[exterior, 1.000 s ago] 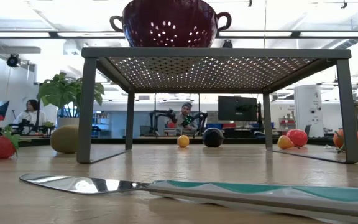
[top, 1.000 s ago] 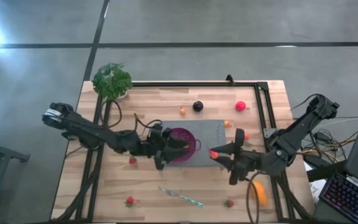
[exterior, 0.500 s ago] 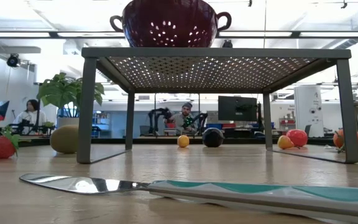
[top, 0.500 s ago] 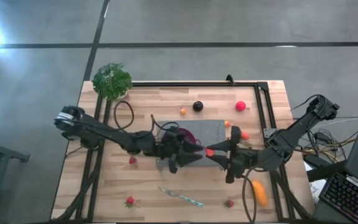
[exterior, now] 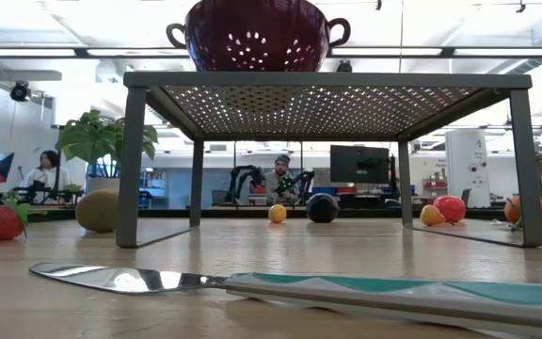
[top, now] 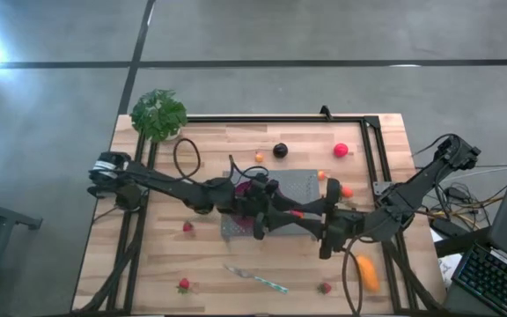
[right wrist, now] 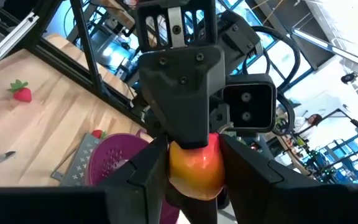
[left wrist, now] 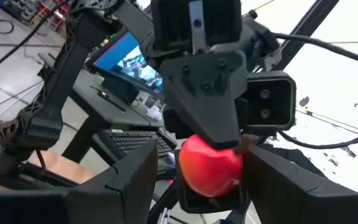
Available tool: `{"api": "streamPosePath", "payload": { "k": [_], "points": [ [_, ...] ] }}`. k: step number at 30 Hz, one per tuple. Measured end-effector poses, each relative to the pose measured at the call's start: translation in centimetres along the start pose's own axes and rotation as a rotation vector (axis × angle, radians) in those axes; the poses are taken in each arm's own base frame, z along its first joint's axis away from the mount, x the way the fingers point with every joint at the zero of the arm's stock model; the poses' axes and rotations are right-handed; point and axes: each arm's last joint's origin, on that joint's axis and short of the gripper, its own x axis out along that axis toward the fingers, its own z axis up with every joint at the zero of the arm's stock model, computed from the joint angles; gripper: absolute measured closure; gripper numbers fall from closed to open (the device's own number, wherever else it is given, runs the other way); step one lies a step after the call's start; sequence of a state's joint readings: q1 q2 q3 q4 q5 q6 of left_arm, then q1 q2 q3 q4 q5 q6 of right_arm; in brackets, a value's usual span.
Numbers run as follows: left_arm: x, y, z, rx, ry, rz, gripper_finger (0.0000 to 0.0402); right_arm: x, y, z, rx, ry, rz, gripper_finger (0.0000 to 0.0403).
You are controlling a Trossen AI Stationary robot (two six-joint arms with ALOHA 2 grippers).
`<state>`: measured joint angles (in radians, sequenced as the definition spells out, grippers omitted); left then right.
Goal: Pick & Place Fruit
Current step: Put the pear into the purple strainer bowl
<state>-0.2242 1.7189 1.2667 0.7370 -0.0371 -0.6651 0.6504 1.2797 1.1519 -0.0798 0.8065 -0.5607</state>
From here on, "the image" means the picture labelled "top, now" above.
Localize yellow cable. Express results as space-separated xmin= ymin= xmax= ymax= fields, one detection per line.
xmin=428 ymin=210 xmax=477 ymax=222

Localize orange mango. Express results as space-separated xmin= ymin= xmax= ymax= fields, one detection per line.
xmin=353 ymin=254 xmax=381 ymax=294

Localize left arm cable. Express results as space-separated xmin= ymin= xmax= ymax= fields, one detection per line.
xmin=173 ymin=136 xmax=270 ymax=182

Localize grey metal stand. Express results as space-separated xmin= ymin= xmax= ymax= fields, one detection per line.
xmin=0 ymin=193 xmax=43 ymax=317

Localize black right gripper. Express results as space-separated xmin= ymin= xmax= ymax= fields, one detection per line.
xmin=301 ymin=179 xmax=364 ymax=260

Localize white printed paper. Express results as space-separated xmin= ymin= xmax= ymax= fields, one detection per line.
xmin=437 ymin=254 xmax=462 ymax=288

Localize grey perforated metal shelf riser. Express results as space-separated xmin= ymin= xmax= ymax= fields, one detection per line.
xmin=220 ymin=169 xmax=325 ymax=242

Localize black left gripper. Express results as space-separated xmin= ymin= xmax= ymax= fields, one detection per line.
xmin=231 ymin=175 xmax=303 ymax=241

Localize knife with teal white handle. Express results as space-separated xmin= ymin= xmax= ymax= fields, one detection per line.
xmin=224 ymin=265 xmax=290 ymax=295

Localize black power brick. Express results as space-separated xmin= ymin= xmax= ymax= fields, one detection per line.
xmin=430 ymin=217 xmax=459 ymax=239

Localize green potted plant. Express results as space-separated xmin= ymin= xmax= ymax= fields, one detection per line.
xmin=130 ymin=88 xmax=188 ymax=142

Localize black aluminium rig frame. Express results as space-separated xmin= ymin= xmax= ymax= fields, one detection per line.
xmin=77 ymin=114 xmax=439 ymax=314

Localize tangled black cables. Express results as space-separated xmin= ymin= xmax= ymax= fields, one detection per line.
xmin=411 ymin=162 xmax=507 ymax=221

